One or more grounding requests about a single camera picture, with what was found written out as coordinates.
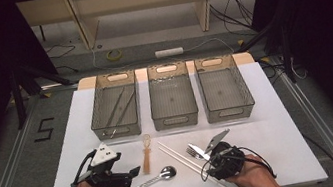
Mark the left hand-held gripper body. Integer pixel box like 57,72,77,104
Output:
79,138,136,187

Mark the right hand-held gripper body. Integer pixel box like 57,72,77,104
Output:
199,125,249,183

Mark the fork with brown handle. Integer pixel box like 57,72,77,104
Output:
188,139,213,164

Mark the metal spoon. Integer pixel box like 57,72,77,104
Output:
116,164,180,187

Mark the smoky clear plastic bin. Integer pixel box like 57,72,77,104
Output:
143,59,202,133
192,50,258,126
82,68,147,144

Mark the person's right hand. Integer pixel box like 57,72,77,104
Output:
222,150,284,187

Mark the light wooden board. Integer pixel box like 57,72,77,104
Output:
75,50,256,91

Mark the yellow tape roll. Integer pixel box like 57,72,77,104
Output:
105,48,124,62

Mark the black metal stand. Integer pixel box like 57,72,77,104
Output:
8,57,81,130
233,15,298,90

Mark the white power strip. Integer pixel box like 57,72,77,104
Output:
154,46,186,60

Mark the wooden-handled metal fork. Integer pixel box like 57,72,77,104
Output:
185,143,207,163

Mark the thin black floor cable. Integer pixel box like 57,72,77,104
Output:
55,62,80,76
45,41,77,61

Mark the thick black floor cable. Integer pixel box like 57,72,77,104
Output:
302,129,333,187

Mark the white power strip cable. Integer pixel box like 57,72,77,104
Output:
89,24,236,77

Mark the black cable bundle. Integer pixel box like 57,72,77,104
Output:
207,0,258,38

